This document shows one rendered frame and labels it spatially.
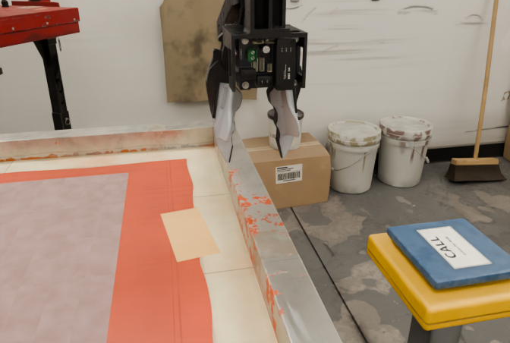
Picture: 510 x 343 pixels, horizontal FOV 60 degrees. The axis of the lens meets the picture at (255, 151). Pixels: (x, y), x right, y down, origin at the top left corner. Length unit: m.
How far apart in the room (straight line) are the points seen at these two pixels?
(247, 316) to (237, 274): 0.06
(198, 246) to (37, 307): 0.17
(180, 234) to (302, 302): 0.20
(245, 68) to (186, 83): 2.05
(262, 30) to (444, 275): 0.29
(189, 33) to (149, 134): 1.69
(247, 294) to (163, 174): 0.29
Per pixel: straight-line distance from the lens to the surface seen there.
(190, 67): 2.44
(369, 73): 2.82
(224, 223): 0.55
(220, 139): 0.49
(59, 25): 1.76
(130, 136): 0.76
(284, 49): 0.41
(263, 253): 0.43
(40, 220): 0.61
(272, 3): 0.40
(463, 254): 0.51
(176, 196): 0.61
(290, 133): 0.49
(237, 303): 0.43
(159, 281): 0.47
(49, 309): 0.47
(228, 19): 0.49
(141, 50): 2.50
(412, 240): 0.52
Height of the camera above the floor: 1.24
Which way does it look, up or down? 23 degrees down
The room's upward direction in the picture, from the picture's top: straight up
